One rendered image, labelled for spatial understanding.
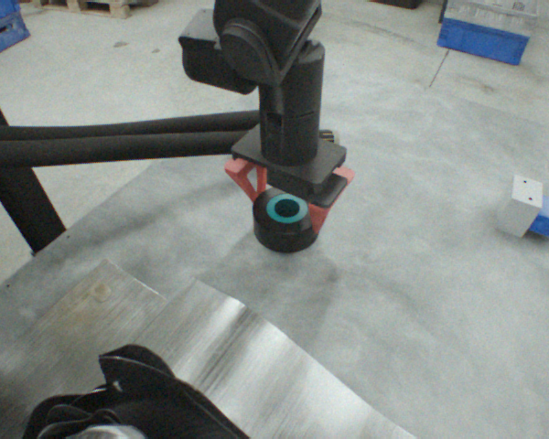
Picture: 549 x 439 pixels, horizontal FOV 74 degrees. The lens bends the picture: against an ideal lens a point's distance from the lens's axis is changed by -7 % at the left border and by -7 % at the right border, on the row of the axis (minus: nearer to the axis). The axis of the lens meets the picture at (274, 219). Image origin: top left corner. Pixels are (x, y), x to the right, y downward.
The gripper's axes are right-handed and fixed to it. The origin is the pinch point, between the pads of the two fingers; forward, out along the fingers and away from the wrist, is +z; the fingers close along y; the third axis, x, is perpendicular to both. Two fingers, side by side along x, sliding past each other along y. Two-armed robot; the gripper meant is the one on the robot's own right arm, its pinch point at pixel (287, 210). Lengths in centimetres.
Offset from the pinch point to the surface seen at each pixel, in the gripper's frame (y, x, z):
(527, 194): -24.1, -15.6, -2.4
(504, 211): -22.5, -13.8, -0.1
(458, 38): 20, -275, 76
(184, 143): 14.1, 1.0, -5.0
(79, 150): 20.7, 10.6, -7.9
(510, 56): -17, -278, 79
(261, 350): -9.7, 19.5, -10.2
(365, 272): -10.9, 1.2, 2.7
